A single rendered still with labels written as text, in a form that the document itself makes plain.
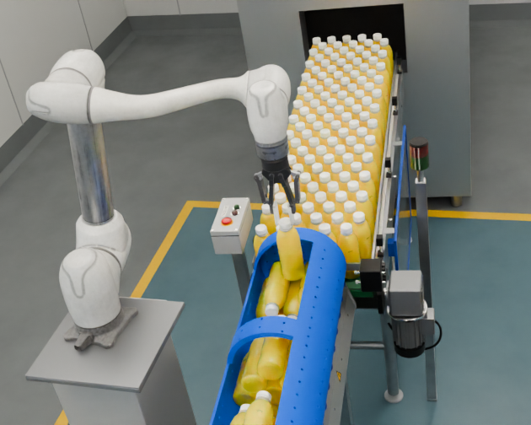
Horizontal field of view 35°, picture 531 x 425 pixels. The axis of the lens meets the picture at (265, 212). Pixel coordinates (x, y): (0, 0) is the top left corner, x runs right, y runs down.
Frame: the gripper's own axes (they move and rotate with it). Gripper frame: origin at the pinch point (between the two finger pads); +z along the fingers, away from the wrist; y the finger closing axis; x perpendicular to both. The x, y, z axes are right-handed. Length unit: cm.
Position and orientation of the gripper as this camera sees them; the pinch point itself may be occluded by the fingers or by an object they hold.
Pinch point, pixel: (283, 213)
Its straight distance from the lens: 244.7
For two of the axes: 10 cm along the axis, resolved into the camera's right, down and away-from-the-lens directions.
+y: 9.7, -0.1, -2.4
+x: 1.9, -5.9, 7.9
